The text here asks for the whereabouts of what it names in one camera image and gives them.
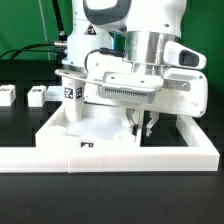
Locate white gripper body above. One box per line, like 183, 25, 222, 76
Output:
85, 53, 208, 117

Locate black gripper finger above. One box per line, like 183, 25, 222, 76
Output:
125, 108, 139, 136
146, 112, 159, 136

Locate white square tabletop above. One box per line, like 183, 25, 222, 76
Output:
35, 104, 143, 149

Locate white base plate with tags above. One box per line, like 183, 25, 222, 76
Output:
46, 86, 63, 102

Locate black cables at base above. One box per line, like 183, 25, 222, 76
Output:
0, 0, 68, 62

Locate white L-shaped obstacle wall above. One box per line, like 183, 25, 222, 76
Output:
0, 116, 220, 173

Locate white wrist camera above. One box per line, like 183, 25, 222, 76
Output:
163, 41, 207, 70

